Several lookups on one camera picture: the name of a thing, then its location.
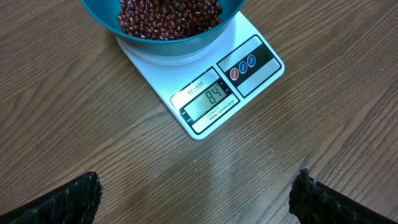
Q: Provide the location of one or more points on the teal blue bowl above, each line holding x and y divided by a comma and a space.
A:
105, 11

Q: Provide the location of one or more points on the white digital kitchen scale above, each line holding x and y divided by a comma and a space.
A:
205, 88

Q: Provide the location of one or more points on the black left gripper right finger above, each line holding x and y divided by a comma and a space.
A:
312, 202

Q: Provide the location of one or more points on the red beans in bowl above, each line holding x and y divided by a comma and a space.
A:
168, 19

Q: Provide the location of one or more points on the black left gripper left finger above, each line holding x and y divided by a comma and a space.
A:
77, 201

